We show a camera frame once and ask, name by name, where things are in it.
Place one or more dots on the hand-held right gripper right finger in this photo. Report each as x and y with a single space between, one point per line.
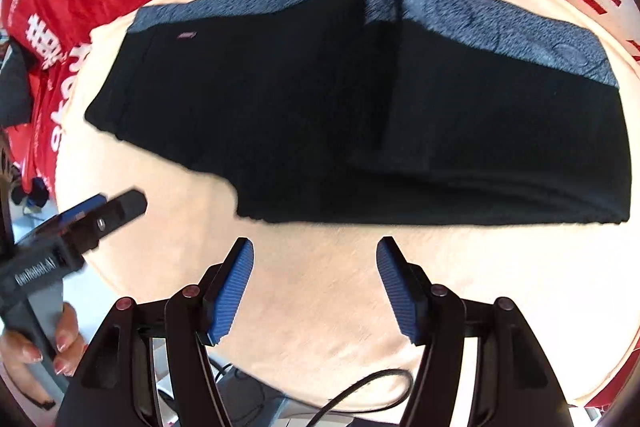
400 292

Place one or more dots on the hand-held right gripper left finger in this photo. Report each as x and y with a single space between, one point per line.
232 297

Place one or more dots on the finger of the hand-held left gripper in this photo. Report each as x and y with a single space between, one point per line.
117 212
82 208

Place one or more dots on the black pants with blue stripes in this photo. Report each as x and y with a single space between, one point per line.
300 107

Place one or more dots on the person's left hand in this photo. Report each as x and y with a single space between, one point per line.
70 337

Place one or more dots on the dark grey cloth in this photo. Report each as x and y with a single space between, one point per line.
12 82

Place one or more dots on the peach blanket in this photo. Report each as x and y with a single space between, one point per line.
320 307

